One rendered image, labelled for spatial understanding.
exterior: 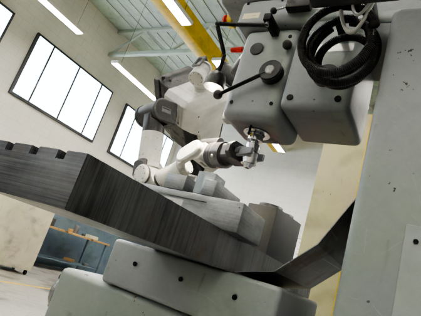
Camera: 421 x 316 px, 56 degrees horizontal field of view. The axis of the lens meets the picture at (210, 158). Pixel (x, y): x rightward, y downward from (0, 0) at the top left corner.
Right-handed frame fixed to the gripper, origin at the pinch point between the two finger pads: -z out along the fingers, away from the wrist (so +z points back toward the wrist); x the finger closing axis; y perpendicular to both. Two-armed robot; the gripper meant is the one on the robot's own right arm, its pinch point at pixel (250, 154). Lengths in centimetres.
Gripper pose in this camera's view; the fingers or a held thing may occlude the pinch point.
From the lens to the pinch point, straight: 122.1
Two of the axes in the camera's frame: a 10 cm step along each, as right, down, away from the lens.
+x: 7.0, 4.0, 5.9
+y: -3.0, 9.2, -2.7
